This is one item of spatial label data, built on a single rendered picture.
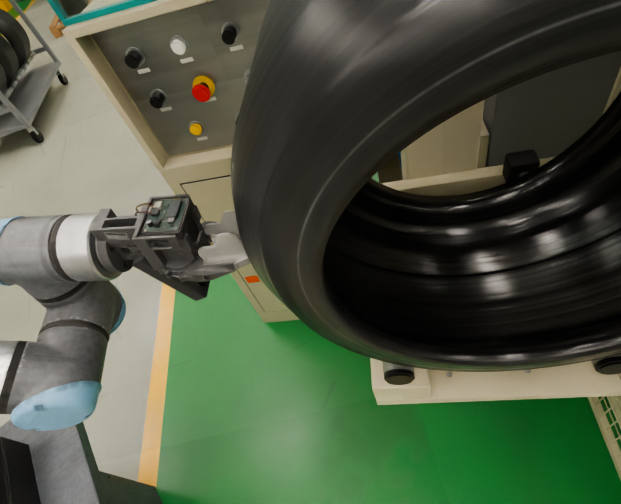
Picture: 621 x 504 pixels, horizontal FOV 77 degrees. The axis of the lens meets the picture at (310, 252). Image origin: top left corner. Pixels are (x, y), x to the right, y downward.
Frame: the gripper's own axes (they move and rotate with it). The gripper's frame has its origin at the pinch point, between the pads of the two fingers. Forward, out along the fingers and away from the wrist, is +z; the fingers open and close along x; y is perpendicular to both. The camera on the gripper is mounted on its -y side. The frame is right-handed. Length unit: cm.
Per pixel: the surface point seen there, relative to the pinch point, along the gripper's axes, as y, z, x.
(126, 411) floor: -122, -88, 15
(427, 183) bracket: -13.1, 25.7, 24.6
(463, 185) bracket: -13.6, 32.2, 24.0
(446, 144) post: -5.9, 28.4, 26.4
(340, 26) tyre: 29.5, 11.3, -8.8
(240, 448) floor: -116, -34, 0
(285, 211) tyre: 18.0, 6.5, -11.2
